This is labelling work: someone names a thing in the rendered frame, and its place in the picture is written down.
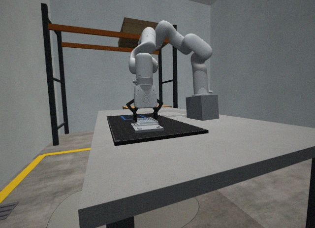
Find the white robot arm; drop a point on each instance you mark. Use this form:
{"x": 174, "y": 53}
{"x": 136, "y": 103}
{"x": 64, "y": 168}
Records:
{"x": 143, "y": 65}

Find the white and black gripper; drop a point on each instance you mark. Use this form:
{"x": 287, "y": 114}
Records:
{"x": 145, "y": 97}

